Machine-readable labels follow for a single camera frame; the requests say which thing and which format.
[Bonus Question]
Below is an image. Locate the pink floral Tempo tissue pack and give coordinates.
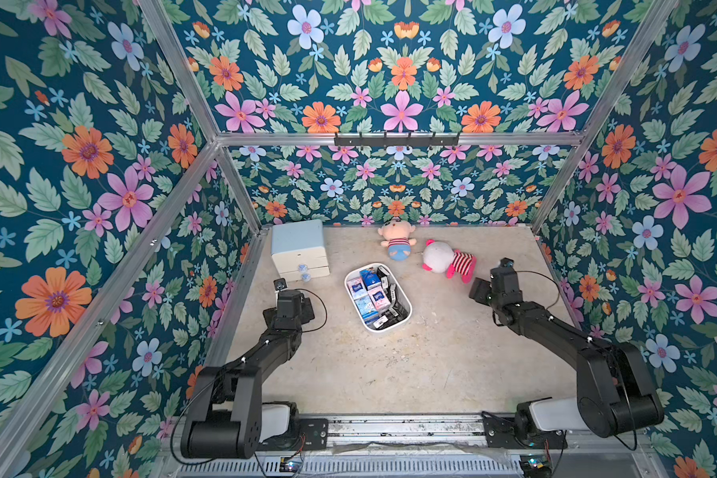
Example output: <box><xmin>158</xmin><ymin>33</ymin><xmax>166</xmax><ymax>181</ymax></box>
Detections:
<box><xmin>346</xmin><ymin>278</ymin><xmax>366</xmax><ymax>299</ymax></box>

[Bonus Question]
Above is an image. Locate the dark blue Tempo pack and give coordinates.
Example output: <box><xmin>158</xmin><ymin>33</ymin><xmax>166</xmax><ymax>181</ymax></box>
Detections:
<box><xmin>354</xmin><ymin>295</ymin><xmax>380</xmax><ymax>325</ymax></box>

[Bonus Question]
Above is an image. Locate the blue cartoon tissue pack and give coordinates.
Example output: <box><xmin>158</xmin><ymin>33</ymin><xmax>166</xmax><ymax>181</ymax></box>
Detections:
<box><xmin>360</xmin><ymin>269</ymin><xmax>382</xmax><ymax>290</ymax></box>

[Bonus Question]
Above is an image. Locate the white plastic storage box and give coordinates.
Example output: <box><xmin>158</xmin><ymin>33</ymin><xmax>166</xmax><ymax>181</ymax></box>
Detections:
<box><xmin>344</xmin><ymin>263</ymin><xmax>413</xmax><ymax>334</ymax></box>

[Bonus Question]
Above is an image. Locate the black Face tissue pack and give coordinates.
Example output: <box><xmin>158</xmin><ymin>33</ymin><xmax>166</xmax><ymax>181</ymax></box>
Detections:
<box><xmin>370</xmin><ymin>314</ymin><xmax>394</xmax><ymax>331</ymax></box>
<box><xmin>388</xmin><ymin>284</ymin><xmax>404</xmax><ymax>315</ymax></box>
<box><xmin>376</xmin><ymin>266</ymin><xmax>394</xmax><ymax>290</ymax></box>

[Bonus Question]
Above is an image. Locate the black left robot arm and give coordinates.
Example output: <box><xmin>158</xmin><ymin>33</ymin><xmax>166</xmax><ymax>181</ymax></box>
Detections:
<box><xmin>180</xmin><ymin>290</ymin><xmax>315</xmax><ymax>460</ymax></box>

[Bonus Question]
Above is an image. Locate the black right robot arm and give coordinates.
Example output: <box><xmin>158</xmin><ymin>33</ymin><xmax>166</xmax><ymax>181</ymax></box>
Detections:
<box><xmin>469</xmin><ymin>258</ymin><xmax>665</xmax><ymax>438</ymax></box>

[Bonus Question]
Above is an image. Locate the small blue-top drawer cabinet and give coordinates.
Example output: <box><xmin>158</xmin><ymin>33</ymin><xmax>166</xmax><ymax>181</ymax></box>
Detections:
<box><xmin>271</xmin><ymin>219</ymin><xmax>331</xmax><ymax>283</ymax></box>

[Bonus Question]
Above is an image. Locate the white pink plush toy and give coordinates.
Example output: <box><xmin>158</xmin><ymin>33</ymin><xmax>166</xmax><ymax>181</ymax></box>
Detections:
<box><xmin>422</xmin><ymin>239</ymin><xmax>477</xmax><ymax>284</ymax></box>

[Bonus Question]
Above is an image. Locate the baby doll plush toy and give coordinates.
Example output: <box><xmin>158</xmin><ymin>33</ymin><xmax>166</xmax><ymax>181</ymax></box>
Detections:
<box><xmin>378</xmin><ymin>218</ymin><xmax>416</xmax><ymax>262</ymax></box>

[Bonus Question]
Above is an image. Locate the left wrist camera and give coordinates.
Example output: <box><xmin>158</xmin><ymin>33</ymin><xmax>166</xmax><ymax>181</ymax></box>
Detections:
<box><xmin>274</xmin><ymin>278</ymin><xmax>288</xmax><ymax>293</ymax></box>

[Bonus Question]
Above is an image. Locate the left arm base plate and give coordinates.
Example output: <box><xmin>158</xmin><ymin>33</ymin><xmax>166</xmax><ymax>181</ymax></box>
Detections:
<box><xmin>259</xmin><ymin>418</ymin><xmax>330</xmax><ymax>452</ymax></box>

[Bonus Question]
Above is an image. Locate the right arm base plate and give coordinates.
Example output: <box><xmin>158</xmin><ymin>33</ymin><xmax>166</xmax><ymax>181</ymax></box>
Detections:
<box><xmin>481</xmin><ymin>410</ymin><xmax>568</xmax><ymax>450</ymax></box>

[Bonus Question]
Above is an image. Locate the black wall hook rail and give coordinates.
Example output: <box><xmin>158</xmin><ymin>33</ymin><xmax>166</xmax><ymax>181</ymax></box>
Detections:
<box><xmin>333</xmin><ymin>133</ymin><xmax>460</xmax><ymax>149</ymax></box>

